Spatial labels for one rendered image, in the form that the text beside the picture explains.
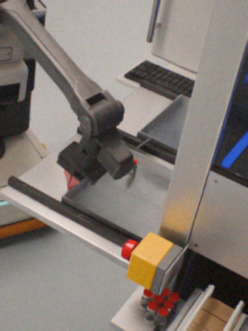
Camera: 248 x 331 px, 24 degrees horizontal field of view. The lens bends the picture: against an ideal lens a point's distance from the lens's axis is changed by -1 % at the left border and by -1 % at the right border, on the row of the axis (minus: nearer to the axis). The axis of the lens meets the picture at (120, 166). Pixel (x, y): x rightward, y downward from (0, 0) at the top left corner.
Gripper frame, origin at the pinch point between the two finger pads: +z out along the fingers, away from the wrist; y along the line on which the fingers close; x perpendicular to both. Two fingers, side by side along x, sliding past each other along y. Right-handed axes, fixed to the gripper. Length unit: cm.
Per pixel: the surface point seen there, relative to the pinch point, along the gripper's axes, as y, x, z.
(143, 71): -16, 74, 14
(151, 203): 16.9, 9.6, -2.3
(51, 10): -139, 245, 141
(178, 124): 7.7, 44.8, 1.1
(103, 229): 12.8, -6.8, -3.2
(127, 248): 20.0, -18.6, -17.0
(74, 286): 9, 43, 93
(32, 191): -5.7, -6.7, 2.5
